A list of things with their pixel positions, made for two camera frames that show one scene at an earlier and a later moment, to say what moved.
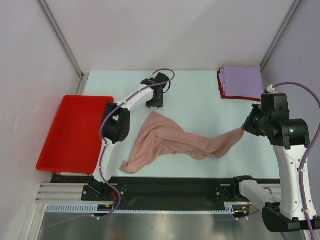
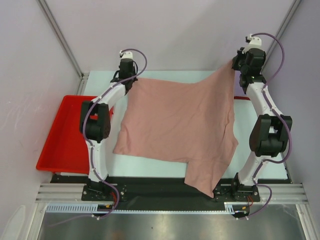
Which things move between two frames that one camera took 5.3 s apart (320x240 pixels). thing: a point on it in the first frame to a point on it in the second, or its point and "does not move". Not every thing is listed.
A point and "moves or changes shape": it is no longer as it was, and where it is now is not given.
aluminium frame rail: [62, 193] does not move
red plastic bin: [75, 142] does not move
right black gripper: [251, 121] to [236, 63]
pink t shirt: [156, 133] moves or changes shape
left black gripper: [159, 104] to [133, 70]
